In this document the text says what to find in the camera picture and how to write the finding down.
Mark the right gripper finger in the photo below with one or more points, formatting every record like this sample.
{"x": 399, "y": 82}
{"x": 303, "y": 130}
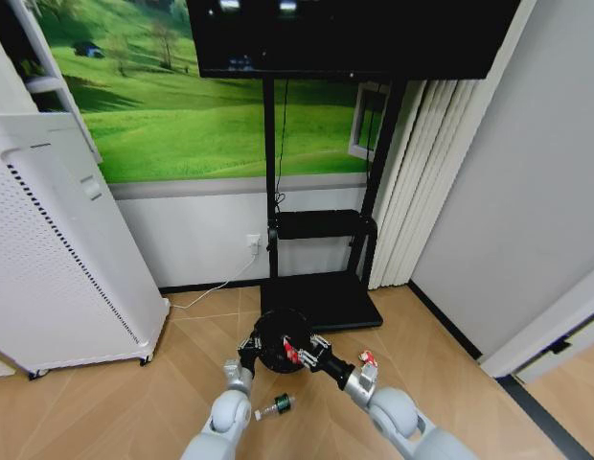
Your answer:
{"x": 306, "y": 358}
{"x": 320, "y": 343}

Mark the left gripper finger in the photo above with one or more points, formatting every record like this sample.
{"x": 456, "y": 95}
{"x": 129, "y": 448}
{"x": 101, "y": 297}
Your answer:
{"x": 258, "y": 341}
{"x": 243, "y": 344}

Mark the red white wrapper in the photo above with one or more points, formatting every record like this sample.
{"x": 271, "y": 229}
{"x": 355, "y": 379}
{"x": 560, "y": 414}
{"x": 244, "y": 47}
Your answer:
{"x": 290, "y": 349}
{"x": 367, "y": 358}

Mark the round black trash bin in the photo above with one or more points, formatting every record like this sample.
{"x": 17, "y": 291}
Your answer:
{"x": 274, "y": 330}

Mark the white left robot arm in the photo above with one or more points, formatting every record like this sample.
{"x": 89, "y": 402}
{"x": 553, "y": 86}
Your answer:
{"x": 225, "y": 417}

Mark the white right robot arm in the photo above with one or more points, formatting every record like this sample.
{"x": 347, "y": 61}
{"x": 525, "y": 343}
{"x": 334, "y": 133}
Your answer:
{"x": 397, "y": 412}

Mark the black TV floor stand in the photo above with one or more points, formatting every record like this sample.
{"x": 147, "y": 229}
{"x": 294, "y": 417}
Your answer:
{"x": 321, "y": 302}

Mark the black floor threshold strip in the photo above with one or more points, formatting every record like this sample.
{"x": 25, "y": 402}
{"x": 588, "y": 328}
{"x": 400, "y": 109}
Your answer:
{"x": 546, "y": 421}

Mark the clear green-label plastic bottle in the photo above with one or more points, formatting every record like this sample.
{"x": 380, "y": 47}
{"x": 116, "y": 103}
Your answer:
{"x": 280, "y": 403}

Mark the white pleated curtain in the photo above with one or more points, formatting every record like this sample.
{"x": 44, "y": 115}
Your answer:
{"x": 417, "y": 182}

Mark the white perforated air purifier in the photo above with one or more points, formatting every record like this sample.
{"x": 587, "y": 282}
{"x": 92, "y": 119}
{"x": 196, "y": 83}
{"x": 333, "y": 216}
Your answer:
{"x": 62, "y": 259}

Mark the white door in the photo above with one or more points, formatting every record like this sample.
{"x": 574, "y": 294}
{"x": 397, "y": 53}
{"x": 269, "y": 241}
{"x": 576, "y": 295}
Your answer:
{"x": 541, "y": 335}

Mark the black door hinge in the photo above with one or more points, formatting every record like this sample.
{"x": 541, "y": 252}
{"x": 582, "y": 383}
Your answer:
{"x": 560, "y": 347}

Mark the large black TV screen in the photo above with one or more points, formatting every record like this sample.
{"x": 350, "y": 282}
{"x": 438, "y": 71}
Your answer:
{"x": 345, "y": 38}

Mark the white shelf unit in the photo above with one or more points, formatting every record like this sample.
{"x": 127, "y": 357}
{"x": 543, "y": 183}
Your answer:
{"x": 52, "y": 72}

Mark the white wall socket with plug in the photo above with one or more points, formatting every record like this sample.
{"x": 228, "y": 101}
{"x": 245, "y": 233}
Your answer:
{"x": 254, "y": 242}

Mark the green landscape wall mural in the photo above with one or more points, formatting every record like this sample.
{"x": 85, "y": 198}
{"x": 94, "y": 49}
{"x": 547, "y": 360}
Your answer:
{"x": 172, "y": 129}

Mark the white window frame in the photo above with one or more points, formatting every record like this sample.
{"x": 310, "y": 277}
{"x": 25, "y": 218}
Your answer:
{"x": 355, "y": 120}

